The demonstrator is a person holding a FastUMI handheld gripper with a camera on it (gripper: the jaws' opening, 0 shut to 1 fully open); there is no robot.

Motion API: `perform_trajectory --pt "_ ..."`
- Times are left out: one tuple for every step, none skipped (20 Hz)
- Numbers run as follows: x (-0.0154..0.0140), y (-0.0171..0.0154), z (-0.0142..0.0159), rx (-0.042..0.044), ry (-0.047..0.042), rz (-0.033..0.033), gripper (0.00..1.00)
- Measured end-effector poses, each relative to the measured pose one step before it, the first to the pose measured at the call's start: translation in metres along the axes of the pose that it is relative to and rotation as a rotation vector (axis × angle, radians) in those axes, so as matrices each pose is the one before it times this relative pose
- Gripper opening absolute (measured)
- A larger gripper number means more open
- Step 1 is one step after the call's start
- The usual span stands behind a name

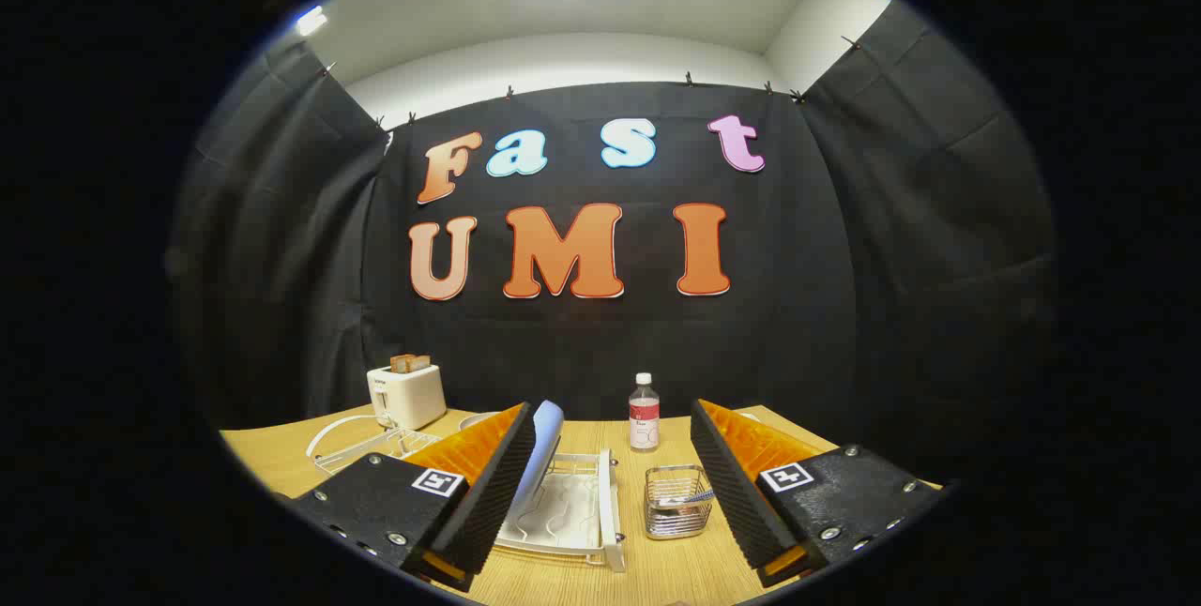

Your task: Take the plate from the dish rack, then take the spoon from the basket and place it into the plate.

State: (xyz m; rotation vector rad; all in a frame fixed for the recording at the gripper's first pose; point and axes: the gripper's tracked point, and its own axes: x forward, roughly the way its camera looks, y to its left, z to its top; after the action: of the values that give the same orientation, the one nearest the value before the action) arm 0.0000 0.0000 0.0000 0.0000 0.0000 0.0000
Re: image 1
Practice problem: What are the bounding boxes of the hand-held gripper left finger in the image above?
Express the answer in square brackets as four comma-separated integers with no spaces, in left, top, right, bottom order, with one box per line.
[281,402,538,593]

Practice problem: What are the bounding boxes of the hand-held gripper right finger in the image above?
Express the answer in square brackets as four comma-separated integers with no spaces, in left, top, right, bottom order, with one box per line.
[691,399,944,588]

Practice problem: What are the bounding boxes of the metal wire basket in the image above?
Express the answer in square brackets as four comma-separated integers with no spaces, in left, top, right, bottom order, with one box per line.
[644,464,714,540]

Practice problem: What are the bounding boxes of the blue plate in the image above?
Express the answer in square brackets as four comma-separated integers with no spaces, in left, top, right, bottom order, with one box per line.
[511,400,566,523]

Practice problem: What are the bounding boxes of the white wire dish rack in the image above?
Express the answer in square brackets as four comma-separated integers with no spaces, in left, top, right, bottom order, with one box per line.
[307,414,627,573]

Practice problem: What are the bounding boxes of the clear plastic water bottle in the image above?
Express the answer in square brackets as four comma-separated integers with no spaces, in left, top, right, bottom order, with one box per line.
[629,372,661,452]

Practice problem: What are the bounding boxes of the white toaster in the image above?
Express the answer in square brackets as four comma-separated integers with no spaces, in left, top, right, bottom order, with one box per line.
[366,362,448,431]

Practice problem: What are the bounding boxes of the black backdrop cloth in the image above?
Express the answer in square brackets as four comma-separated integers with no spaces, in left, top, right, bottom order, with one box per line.
[167,1,1061,485]

